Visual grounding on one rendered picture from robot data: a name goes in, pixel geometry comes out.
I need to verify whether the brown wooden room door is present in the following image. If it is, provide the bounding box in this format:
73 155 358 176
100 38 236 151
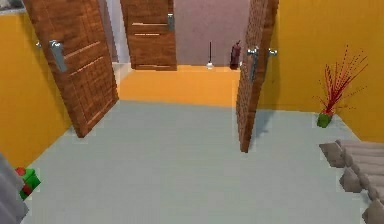
21 0 120 139
119 0 178 72
235 0 280 154

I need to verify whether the red plant in green pot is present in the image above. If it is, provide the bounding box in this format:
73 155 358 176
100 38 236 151
312 44 369 129

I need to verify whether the green and red box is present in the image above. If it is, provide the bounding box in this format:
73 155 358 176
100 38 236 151
14 166 42 201

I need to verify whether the black and white toilet brush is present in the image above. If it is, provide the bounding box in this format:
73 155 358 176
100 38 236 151
205 41 215 70

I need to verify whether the grey ribbed sofa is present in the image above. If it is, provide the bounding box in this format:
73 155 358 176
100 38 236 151
318 139 384 224

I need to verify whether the dark red fire extinguisher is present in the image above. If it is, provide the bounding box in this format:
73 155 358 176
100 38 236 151
229 40 242 71

